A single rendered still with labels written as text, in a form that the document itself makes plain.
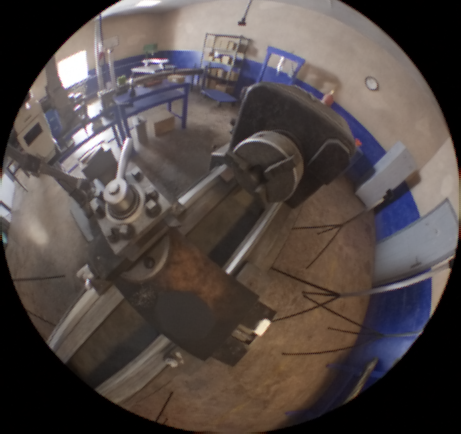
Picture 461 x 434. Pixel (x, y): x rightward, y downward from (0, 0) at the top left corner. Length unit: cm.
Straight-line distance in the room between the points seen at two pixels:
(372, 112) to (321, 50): 174
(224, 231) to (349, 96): 374
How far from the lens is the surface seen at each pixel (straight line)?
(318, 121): 58
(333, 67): 393
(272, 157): 44
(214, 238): 73
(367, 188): 400
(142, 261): 50
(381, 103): 405
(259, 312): 61
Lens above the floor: 142
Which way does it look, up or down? 57 degrees down
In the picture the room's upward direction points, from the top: 25 degrees clockwise
